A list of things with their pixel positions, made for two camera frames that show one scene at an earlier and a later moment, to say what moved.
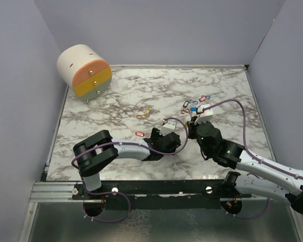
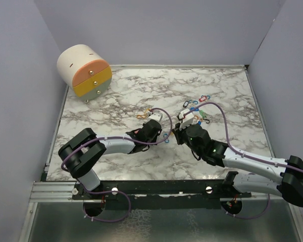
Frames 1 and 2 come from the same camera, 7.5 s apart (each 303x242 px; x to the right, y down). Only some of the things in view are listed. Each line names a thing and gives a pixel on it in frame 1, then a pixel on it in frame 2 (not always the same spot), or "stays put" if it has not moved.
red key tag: [202, 99] stays put
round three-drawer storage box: [86, 70] stays put
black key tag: [186, 104] stays put
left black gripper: [156, 135] → [154, 140]
